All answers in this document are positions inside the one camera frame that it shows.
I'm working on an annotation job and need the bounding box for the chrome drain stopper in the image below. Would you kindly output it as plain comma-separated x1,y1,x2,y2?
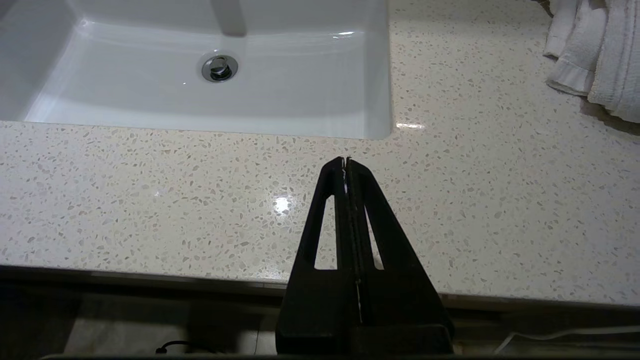
201,54,239,83

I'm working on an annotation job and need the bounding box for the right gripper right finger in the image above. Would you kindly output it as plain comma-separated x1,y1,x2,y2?
348,157,455,328

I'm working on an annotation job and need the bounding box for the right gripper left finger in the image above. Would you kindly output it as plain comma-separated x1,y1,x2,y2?
276,157,362,328

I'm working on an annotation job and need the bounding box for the white towel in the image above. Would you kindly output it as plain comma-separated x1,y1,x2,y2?
542,0,640,125

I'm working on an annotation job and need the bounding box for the thin white cable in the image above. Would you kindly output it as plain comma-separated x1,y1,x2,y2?
492,326,640,355

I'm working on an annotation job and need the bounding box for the white ceramic sink basin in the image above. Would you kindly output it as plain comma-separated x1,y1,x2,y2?
0,0,396,142

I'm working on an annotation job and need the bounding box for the thin black cable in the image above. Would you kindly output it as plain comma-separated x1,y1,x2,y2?
154,340,221,357

